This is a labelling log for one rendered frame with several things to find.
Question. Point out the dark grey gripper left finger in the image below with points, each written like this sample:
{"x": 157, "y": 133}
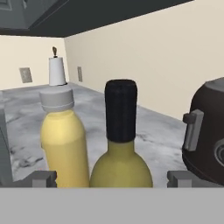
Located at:
{"x": 43, "y": 178}

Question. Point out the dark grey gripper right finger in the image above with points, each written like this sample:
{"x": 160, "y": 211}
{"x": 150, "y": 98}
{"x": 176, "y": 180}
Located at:
{"x": 179, "y": 178}

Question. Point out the yellow juice bottle grey cap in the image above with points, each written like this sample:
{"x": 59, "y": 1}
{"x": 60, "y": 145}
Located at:
{"x": 63, "y": 145}

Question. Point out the yellow wine bottle black neck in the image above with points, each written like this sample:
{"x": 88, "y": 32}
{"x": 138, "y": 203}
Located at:
{"x": 121, "y": 163}

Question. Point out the grey appliance edge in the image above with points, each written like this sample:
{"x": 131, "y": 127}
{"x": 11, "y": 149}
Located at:
{"x": 4, "y": 151}

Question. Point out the dark brown toaster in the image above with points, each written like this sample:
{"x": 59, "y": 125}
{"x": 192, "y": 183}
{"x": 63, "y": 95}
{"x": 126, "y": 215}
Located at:
{"x": 207, "y": 131}

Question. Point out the white paper towel roll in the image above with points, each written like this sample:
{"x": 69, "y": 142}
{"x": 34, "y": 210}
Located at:
{"x": 57, "y": 71}

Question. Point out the grey wall outlet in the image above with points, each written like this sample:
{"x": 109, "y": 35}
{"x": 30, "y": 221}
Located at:
{"x": 79, "y": 73}
{"x": 25, "y": 75}

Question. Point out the dark grey wall cupboards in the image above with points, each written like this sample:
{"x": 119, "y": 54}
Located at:
{"x": 73, "y": 14}

